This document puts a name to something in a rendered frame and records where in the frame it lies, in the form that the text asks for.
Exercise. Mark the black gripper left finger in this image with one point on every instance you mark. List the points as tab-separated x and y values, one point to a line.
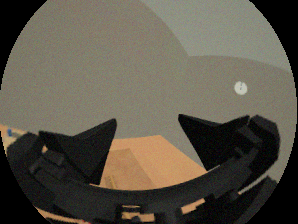
87	151

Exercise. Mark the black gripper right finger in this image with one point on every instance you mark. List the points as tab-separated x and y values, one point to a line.
210	139

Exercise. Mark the black-headed mallet with wooden handle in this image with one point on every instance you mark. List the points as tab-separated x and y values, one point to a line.
126	214

